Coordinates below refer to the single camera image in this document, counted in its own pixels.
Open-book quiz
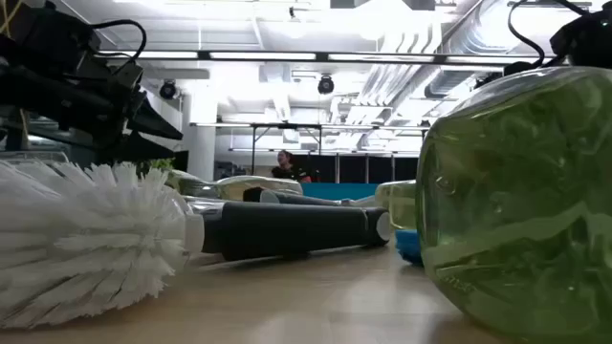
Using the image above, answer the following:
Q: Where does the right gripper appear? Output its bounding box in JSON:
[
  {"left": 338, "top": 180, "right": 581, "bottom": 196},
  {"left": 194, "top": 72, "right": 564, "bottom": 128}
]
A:
[{"left": 473, "top": 10, "right": 612, "bottom": 91}]

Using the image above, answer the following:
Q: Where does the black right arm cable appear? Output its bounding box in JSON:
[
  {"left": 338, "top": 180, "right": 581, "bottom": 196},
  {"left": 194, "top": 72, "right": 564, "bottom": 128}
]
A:
[{"left": 506, "top": 0, "right": 589, "bottom": 73}]

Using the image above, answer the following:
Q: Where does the small green potted plant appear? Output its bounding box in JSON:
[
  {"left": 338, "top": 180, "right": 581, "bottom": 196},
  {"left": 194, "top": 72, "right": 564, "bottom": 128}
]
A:
[{"left": 138, "top": 159, "right": 176, "bottom": 174}]

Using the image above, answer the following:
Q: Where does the blue sponge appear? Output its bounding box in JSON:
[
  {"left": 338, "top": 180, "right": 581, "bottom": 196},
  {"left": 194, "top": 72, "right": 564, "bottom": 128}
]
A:
[{"left": 394, "top": 228, "right": 425, "bottom": 267}]

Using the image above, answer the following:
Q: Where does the long ceiling light bar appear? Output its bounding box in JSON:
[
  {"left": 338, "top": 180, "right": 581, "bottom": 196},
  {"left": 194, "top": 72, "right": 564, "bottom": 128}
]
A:
[{"left": 98, "top": 49, "right": 570, "bottom": 67}]

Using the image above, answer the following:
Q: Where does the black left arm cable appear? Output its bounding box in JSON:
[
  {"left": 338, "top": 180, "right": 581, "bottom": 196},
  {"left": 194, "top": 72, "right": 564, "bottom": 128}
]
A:
[{"left": 89, "top": 18, "right": 148, "bottom": 77}]

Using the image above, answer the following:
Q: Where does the silver ventilation duct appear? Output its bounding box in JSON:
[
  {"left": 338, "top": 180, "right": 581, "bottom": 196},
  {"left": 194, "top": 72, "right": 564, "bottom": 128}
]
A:
[{"left": 423, "top": 0, "right": 551, "bottom": 99}]

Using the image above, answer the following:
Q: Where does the black room divider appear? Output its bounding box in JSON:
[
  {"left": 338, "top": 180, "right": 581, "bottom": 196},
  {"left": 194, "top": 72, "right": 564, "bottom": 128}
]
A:
[{"left": 305, "top": 155, "right": 421, "bottom": 184}]

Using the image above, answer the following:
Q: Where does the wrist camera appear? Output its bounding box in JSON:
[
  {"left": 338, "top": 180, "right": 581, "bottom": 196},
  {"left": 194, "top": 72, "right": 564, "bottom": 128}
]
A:
[
  {"left": 502, "top": 60, "right": 535, "bottom": 77},
  {"left": 112, "top": 60, "right": 145, "bottom": 93}
]

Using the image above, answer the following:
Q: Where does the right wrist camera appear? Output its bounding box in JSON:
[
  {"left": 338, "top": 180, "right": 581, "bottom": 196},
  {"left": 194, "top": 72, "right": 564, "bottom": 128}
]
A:
[{"left": 502, "top": 60, "right": 535, "bottom": 77}]

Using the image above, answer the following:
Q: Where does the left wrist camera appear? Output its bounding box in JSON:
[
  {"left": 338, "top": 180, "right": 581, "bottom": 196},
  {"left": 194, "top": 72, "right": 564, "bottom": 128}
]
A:
[{"left": 112, "top": 60, "right": 145, "bottom": 93}]

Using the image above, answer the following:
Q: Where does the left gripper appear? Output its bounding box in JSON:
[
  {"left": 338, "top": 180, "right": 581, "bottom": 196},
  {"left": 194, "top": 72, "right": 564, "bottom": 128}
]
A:
[{"left": 9, "top": 64, "right": 185, "bottom": 162}]

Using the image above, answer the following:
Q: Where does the blue plastic bin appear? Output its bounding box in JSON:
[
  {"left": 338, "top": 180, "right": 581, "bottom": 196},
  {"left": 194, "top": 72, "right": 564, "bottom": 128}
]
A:
[{"left": 299, "top": 182, "right": 380, "bottom": 202}]

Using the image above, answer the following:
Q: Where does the white building column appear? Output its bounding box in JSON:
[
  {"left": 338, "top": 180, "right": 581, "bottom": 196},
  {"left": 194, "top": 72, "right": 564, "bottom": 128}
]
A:
[{"left": 184, "top": 78, "right": 219, "bottom": 182}]

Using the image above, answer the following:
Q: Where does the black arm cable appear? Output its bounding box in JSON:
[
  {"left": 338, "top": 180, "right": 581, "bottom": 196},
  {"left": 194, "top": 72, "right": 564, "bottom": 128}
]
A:
[
  {"left": 506, "top": 0, "right": 589, "bottom": 73},
  {"left": 89, "top": 18, "right": 148, "bottom": 77}
]

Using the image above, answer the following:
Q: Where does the person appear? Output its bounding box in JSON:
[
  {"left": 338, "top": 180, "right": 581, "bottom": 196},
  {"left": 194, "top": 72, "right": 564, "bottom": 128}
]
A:
[{"left": 271, "top": 149, "right": 313, "bottom": 184}]

